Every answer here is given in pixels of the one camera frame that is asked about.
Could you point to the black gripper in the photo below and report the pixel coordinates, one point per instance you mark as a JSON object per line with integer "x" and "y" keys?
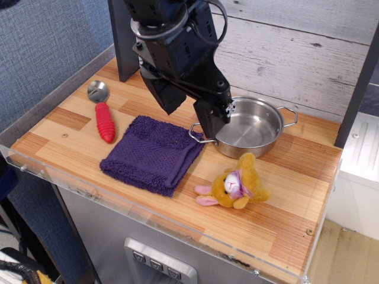
{"x": 178, "y": 61}

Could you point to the stainless steel pot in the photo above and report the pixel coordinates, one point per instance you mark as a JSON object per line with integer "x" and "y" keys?
{"x": 255, "y": 126}

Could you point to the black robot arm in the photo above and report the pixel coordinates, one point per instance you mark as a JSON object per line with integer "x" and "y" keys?
{"x": 163, "y": 11}

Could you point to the purple folded towel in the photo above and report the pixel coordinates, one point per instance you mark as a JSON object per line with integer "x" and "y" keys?
{"x": 152, "y": 155}

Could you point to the yellow plush bunny toy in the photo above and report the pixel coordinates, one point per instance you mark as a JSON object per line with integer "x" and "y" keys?
{"x": 234, "y": 188}

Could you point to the silver button control panel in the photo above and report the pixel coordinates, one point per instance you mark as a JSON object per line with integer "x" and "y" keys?
{"x": 149, "y": 265}

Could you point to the clear acrylic table guard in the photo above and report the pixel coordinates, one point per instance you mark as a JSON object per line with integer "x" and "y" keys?
{"x": 270, "y": 242}

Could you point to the white appliance at right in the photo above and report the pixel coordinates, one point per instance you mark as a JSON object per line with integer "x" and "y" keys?
{"x": 353, "y": 202}

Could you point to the dark grey left post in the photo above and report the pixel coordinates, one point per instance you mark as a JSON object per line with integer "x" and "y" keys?
{"x": 124, "y": 40}

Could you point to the dark grey post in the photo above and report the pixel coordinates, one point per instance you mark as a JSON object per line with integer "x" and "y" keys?
{"x": 359, "y": 92}
{"x": 124, "y": 40}

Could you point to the red handled metal spoon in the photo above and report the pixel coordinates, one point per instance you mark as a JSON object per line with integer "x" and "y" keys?
{"x": 98, "y": 93}

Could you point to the dark grey right post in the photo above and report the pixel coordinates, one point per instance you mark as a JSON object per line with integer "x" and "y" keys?
{"x": 359, "y": 92}

